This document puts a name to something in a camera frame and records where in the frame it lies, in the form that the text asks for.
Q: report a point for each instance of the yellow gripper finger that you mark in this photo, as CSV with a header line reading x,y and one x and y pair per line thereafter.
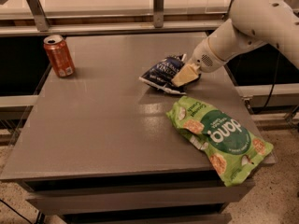
x,y
188,73

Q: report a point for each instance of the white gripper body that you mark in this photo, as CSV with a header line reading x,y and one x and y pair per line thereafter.
x,y
202,57

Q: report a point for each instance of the blue chip bag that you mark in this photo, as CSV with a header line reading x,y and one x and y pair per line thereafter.
x,y
159,76

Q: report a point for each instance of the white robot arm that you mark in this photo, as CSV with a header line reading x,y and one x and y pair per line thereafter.
x,y
251,24

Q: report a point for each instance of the green snack bag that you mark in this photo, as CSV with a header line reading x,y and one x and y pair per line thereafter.
x,y
233,150

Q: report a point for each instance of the orange soda can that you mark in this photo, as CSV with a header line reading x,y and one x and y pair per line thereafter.
x,y
59,55

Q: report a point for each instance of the grey drawer cabinet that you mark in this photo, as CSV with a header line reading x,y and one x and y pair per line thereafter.
x,y
98,146

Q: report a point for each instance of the metal rail frame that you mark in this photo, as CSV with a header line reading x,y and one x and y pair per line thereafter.
x,y
103,17

